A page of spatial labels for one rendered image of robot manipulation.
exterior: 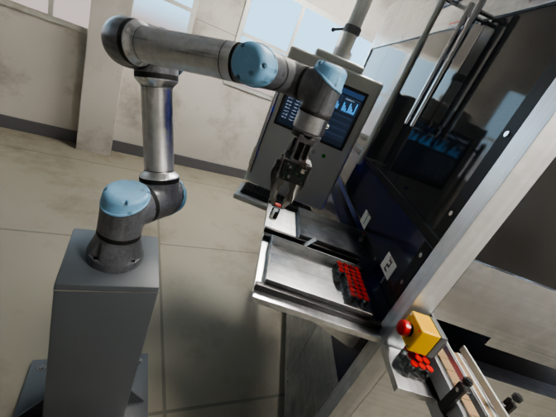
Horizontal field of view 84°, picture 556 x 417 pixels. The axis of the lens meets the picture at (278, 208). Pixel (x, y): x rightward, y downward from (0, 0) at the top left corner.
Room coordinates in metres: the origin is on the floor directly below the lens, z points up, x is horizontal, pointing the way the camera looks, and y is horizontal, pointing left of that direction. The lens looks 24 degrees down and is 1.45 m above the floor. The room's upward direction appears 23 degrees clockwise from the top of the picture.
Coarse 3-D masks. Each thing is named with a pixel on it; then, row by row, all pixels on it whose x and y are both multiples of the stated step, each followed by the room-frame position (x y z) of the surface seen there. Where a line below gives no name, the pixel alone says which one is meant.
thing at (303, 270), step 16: (272, 240) 0.98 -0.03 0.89; (288, 240) 0.99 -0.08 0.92; (272, 256) 0.90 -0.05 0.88; (288, 256) 0.94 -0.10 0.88; (304, 256) 0.98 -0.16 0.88; (320, 256) 1.01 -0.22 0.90; (272, 272) 0.81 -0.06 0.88; (288, 272) 0.85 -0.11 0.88; (304, 272) 0.89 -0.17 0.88; (320, 272) 0.93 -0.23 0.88; (288, 288) 0.74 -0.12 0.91; (304, 288) 0.80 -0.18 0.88; (320, 288) 0.84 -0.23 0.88; (336, 288) 0.87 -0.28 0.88; (336, 304) 0.75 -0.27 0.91
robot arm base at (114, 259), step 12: (96, 240) 0.66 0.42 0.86; (108, 240) 0.65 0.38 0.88; (132, 240) 0.69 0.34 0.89; (96, 252) 0.65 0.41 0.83; (108, 252) 0.65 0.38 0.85; (120, 252) 0.66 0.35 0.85; (132, 252) 0.69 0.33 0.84; (96, 264) 0.63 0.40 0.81; (108, 264) 0.64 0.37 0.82; (120, 264) 0.65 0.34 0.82; (132, 264) 0.68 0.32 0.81
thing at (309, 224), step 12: (300, 216) 1.32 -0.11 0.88; (312, 216) 1.34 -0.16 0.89; (300, 228) 1.12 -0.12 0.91; (312, 228) 1.24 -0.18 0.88; (324, 228) 1.29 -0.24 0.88; (336, 228) 1.35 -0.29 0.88; (348, 228) 1.37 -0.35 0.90; (324, 240) 1.18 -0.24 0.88; (336, 240) 1.23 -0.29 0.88; (348, 240) 1.28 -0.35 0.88; (348, 252) 1.11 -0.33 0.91; (360, 252) 1.21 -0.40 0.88; (372, 264) 1.12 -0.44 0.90
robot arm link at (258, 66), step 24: (120, 24) 0.69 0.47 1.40; (144, 24) 0.73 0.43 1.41; (120, 48) 0.69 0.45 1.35; (144, 48) 0.68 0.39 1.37; (168, 48) 0.66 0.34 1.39; (192, 48) 0.65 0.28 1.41; (216, 48) 0.64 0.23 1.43; (240, 48) 0.60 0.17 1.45; (264, 48) 0.60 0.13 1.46; (192, 72) 0.67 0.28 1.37; (216, 72) 0.64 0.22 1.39; (240, 72) 0.59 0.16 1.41; (264, 72) 0.59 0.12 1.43; (288, 72) 0.69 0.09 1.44
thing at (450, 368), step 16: (448, 352) 0.68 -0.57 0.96; (464, 352) 0.71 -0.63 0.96; (448, 368) 0.66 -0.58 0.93; (464, 368) 0.68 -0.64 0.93; (432, 384) 0.62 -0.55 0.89; (448, 384) 0.60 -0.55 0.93; (464, 384) 0.55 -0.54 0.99; (480, 384) 0.62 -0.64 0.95; (448, 400) 0.56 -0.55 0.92; (464, 400) 0.57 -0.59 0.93; (480, 400) 0.54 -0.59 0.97; (496, 400) 0.57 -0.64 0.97; (512, 400) 0.58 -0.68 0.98; (432, 416) 0.57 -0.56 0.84; (448, 416) 0.54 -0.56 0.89; (464, 416) 0.52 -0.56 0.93; (480, 416) 0.52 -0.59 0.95; (496, 416) 0.56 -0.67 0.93
